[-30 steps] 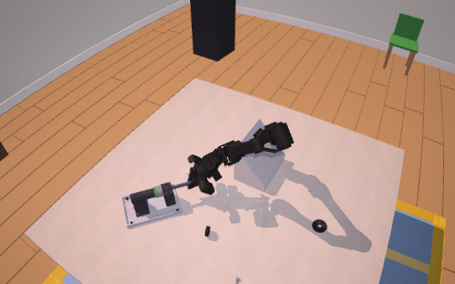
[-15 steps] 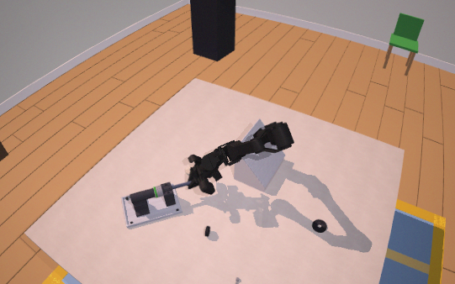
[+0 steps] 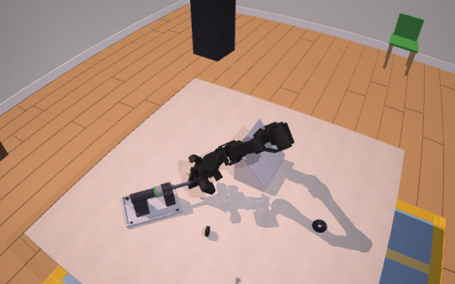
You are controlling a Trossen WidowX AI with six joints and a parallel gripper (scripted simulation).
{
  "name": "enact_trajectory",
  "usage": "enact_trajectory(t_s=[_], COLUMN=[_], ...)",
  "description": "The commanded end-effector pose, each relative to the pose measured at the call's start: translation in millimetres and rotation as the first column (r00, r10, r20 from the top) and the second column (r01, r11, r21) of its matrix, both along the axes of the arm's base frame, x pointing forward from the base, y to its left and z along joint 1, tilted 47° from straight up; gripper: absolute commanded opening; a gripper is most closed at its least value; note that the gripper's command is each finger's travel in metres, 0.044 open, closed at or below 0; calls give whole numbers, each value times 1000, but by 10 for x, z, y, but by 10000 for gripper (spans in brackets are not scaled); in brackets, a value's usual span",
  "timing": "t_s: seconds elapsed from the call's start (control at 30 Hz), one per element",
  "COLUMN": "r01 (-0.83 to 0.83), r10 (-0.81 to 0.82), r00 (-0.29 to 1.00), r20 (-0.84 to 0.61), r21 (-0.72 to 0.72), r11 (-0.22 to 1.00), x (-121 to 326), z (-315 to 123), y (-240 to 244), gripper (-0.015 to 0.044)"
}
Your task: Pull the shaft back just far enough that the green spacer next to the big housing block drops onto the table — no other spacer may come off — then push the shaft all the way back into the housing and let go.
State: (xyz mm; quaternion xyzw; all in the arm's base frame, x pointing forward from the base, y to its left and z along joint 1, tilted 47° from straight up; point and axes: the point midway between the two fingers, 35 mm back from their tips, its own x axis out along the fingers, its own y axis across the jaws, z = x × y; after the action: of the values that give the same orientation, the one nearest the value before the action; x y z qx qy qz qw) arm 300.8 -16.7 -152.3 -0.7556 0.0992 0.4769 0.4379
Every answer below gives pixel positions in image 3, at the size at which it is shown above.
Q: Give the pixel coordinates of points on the white flat washer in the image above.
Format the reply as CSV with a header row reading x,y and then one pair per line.
x,y
187,170

